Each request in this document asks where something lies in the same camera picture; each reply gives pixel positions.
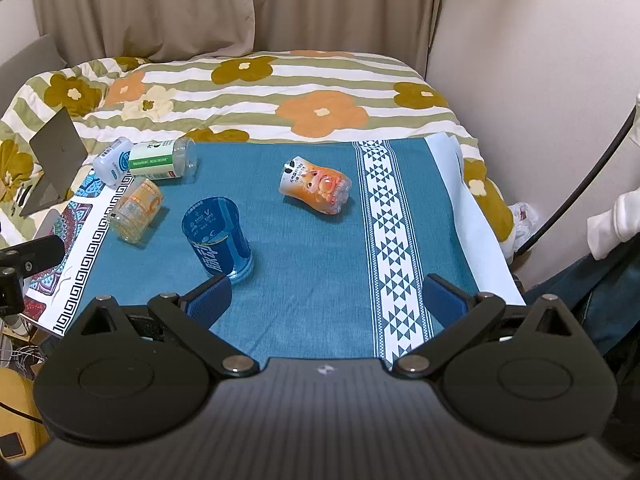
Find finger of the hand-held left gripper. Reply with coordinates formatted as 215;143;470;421
0;234;66;318

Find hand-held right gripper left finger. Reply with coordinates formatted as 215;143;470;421
80;275;259;379

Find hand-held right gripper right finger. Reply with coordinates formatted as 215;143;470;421
390;273;571;380

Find orange cartoon print cup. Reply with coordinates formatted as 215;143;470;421
278;156;353;216

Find blue clear plastic cup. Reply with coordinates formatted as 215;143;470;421
181;197;254;282

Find orange label clear cup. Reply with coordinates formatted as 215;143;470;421
107;177;165;245

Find white blue label cup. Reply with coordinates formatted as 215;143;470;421
93;136;134;186

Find green label clear cup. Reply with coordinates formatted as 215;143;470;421
128;137;197;181

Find mandala print mat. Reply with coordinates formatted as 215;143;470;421
22;169;134;337

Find white sheet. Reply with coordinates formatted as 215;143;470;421
426;132;527;307

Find grey laptop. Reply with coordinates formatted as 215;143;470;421
19;107;86;218

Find blue patterned tablecloth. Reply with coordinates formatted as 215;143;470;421
82;138;484;369

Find clear plastic bag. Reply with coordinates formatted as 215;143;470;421
502;201;540;261

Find blue jeans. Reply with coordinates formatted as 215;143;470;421
522;254;640;357

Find grey headboard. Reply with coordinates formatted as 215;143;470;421
0;34;68;113

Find flowered striped blanket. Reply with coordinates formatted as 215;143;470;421
0;50;517;257

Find beige curtain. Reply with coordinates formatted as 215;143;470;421
29;0;257;70
245;0;444;80

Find black cable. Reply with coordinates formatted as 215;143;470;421
514;104;640;260

